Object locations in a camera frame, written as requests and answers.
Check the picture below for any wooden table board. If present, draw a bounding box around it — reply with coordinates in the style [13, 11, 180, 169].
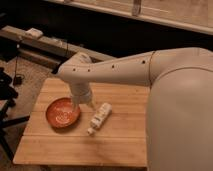
[13, 78, 149, 167]

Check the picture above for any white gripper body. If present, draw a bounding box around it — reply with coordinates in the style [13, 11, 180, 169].
[69, 83, 92, 104]

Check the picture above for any orange ceramic bowl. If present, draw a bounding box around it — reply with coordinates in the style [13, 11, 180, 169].
[46, 97, 81, 128]

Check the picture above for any long wooden beam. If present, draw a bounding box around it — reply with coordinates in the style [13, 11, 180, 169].
[0, 25, 113, 61]

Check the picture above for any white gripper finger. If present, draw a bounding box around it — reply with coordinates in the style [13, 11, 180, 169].
[71, 102, 79, 111]
[87, 101, 95, 109]

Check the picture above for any black tripod stand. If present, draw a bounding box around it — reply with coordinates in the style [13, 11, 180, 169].
[0, 67, 29, 161]

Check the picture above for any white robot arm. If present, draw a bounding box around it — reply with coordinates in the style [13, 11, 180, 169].
[57, 47, 213, 171]

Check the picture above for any black cable with plug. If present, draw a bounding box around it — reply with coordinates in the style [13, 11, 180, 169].
[12, 36, 25, 86]

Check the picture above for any white plastic bottle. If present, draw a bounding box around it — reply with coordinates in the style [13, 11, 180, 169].
[87, 103, 112, 135]

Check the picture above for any small white box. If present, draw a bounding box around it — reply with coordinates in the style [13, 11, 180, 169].
[25, 28, 43, 38]

